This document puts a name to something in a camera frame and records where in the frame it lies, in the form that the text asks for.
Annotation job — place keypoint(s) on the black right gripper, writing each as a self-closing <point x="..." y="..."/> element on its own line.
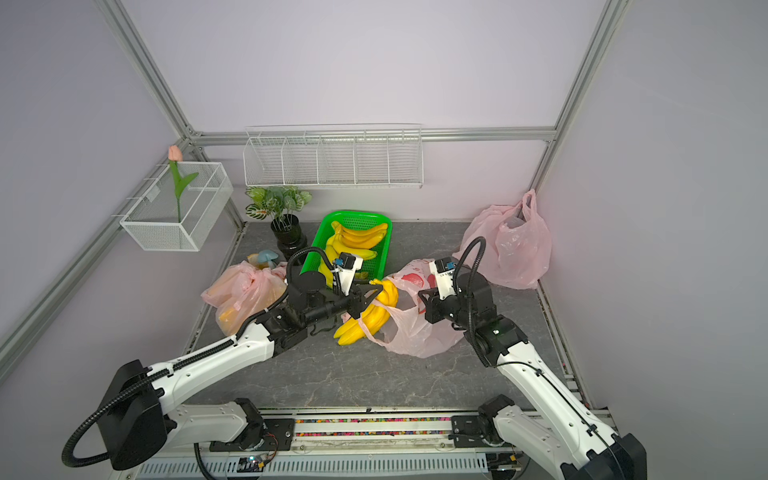
<point x="432" y="304"/>

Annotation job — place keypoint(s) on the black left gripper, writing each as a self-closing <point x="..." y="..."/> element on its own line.
<point x="356" y="297"/>

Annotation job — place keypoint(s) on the yellow-green banana bunch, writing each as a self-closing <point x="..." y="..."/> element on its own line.
<point x="374" y="317"/>

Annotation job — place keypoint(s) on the pink peach printed bag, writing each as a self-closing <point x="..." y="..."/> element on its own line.
<point x="407" y="332"/>

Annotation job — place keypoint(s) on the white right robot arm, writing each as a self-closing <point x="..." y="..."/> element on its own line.
<point x="571" y="442"/>

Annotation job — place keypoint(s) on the yellow banana bunch in basket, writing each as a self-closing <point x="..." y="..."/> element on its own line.
<point x="366" y="244"/>

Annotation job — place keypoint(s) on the plain pink plastic bag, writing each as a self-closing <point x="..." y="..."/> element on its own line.
<point x="518" y="243"/>

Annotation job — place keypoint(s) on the black ceramic vase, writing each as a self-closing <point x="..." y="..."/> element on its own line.
<point x="289" y="235"/>

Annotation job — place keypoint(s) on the green variegated artificial plant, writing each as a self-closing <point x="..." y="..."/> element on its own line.
<point x="277" y="202"/>

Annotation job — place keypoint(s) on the artificial pink tulip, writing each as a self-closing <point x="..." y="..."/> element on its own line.
<point x="180" y="181"/>

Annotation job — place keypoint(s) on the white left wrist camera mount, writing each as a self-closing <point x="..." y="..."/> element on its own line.
<point x="345" y="268"/>

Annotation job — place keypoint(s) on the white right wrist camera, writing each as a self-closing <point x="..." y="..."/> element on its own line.
<point x="443" y="270"/>

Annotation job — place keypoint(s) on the white wire wall shelf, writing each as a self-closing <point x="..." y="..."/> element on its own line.
<point x="334" y="156"/>

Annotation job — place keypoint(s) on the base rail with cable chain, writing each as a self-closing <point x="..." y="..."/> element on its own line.
<point x="332" y="444"/>

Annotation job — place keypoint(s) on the aluminium frame profile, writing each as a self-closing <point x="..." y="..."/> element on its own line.
<point x="17" y="344"/>

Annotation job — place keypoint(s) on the white wire wall basket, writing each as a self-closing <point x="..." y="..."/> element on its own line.
<point x="152" y="218"/>

